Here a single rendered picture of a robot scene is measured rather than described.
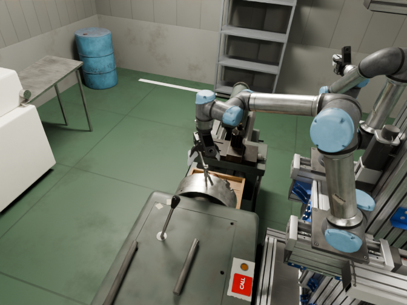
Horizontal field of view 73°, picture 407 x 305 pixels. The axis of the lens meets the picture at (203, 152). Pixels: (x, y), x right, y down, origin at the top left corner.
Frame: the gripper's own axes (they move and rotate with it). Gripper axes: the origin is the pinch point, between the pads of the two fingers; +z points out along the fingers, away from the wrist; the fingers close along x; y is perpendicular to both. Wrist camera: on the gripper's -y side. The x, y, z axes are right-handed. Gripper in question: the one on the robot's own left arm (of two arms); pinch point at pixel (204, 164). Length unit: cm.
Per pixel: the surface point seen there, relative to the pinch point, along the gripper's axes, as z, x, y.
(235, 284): 4, 4, -54
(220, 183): 8.1, -6.5, -5.6
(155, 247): 4.5, 27.5, -34.4
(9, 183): 97, 145, 123
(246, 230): 5.6, -7.5, -35.3
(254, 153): 34, -48, 41
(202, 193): 7.2, 3.5, -10.8
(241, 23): 22, -151, 329
